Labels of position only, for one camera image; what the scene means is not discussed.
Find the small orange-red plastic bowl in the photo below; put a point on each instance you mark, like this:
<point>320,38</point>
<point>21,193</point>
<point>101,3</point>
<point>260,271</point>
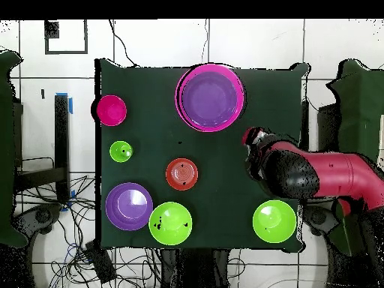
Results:
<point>181,174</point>

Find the black metal stand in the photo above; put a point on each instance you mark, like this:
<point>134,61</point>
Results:
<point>324,126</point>

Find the dark green tablecloth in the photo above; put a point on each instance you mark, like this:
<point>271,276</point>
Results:
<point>144,84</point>

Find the green-covered side table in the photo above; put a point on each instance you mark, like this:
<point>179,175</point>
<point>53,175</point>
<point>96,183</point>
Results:
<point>360,87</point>
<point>6,150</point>

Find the large pink plastic bowl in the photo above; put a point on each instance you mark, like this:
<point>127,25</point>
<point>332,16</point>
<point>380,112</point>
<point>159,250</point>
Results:
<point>210,68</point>

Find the black power strip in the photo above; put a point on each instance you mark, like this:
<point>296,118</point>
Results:
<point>100,264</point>

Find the purple plastic bowl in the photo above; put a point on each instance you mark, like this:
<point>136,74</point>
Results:
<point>210,99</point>
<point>129,206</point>

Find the green plastic cup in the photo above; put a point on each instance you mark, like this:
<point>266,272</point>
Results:
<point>121,151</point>

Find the black square floor frame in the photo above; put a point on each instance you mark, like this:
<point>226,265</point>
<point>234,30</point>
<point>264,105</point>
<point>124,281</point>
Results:
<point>51,30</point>

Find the black stand with blue tape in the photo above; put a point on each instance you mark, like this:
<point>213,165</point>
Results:
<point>61,135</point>

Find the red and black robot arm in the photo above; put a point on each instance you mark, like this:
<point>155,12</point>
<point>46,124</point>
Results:
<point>336,174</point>

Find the small red-pink plastic bowl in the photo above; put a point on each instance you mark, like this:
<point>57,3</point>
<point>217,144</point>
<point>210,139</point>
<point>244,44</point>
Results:
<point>111,110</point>

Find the white panel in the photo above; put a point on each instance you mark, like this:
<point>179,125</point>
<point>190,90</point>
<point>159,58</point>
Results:
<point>381,132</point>

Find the green plastic bowl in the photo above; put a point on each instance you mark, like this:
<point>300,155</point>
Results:
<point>274,222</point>
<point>170,223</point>

